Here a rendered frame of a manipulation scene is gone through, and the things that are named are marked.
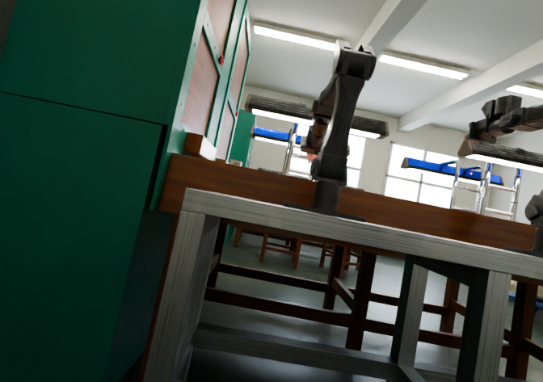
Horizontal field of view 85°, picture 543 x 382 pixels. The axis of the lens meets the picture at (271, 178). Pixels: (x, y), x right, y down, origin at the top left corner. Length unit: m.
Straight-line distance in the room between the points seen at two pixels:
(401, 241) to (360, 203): 0.40
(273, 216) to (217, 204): 0.10
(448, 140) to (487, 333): 7.07
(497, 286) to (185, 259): 0.57
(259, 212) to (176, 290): 0.20
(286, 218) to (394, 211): 0.54
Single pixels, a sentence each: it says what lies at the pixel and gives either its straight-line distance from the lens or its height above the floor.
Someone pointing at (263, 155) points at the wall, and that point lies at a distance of 6.32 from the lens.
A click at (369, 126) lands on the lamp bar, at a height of 1.07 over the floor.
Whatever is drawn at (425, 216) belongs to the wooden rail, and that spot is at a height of 0.72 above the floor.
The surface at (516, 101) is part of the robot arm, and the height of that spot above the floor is 1.15.
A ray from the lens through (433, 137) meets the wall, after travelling 7.52.
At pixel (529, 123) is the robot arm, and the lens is 1.18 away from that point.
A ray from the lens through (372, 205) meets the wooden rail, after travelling 1.00.
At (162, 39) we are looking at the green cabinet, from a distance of 1.07.
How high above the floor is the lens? 0.68
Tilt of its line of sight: 4 degrees up
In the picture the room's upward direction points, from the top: 11 degrees clockwise
